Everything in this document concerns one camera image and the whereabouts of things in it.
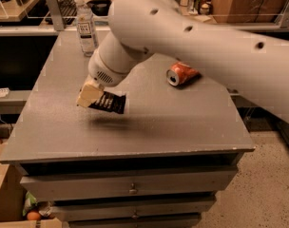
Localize middle grey drawer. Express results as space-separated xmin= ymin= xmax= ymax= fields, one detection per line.
xmin=51 ymin=194 xmax=216 ymax=221

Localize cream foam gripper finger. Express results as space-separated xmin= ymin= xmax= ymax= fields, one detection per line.
xmin=76 ymin=76 xmax=105 ymax=107

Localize grey drawer cabinet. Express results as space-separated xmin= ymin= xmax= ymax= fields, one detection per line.
xmin=0 ymin=28 xmax=256 ymax=228

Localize black headphones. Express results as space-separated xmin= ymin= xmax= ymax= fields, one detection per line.
xmin=87 ymin=0 xmax=112 ymax=16

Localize brown cardboard panel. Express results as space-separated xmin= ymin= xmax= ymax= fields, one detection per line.
xmin=212 ymin=0 xmax=287 ymax=24

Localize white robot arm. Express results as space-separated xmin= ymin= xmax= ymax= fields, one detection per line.
xmin=88 ymin=0 xmax=289 ymax=124

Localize grey drawer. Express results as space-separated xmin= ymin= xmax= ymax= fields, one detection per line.
xmin=69 ymin=213 xmax=201 ymax=228
xmin=51 ymin=194 xmax=216 ymax=221
xmin=21 ymin=166 xmax=238 ymax=201

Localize bottom grey drawer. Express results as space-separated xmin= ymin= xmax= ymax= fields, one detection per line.
xmin=69 ymin=213 xmax=201 ymax=228

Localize black keyboard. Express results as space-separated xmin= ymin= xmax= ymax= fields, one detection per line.
xmin=58 ymin=0 xmax=77 ymax=25

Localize green snack bag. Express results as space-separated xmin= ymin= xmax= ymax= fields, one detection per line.
xmin=22 ymin=192 xmax=37 ymax=216

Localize crushed red coke can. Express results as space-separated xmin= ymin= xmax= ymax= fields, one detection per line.
xmin=166 ymin=62 xmax=200 ymax=86

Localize white power strip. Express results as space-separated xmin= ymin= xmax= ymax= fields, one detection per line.
xmin=0 ymin=87 xmax=10 ymax=98

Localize clear plastic tea bottle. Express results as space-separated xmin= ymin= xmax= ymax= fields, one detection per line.
xmin=74 ymin=0 xmax=99 ymax=57

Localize grey metal bracket left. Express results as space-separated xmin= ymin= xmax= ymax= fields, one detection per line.
xmin=46 ymin=0 xmax=66 ymax=31

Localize cardboard box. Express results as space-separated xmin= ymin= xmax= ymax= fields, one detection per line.
xmin=0 ymin=143 xmax=62 ymax=228

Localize small jar with lid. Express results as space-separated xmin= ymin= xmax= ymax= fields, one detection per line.
xmin=200 ymin=4 xmax=210 ymax=15

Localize top grey drawer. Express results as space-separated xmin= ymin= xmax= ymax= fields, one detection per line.
xmin=21 ymin=166 xmax=238 ymax=201

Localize orange fruit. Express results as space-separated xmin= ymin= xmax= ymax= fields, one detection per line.
xmin=27 ymin=210 xmax=42 ymax=220

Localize black rxbar chocolate wrapper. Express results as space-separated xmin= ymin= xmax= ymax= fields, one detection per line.
xmin=89 ymin=91 xmax=126 ymax=114

